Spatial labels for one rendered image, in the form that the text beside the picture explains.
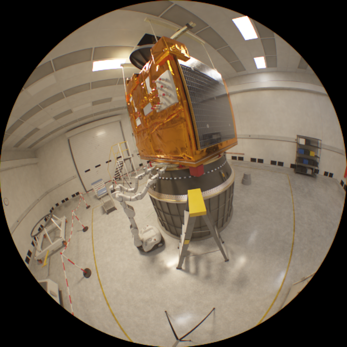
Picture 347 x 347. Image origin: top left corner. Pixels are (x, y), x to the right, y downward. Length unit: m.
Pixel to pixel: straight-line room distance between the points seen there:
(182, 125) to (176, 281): 2.47
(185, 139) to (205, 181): 0.81
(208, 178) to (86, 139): 8.91
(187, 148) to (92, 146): 8.49
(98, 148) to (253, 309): 10.50
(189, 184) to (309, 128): 6.62
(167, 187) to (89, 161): 8.02
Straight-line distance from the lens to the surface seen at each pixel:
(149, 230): 2.59
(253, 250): 2.54
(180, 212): 1.92
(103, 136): 9.24
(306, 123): 6.87
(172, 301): 2.22
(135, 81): 2.35
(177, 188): 1.71
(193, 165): 1.29
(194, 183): 1.67
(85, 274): 3.42
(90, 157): 9.17
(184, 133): 1.21
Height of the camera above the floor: 2.17
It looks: 21 degrees down
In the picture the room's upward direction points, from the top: 13 degrees counter-clockwise
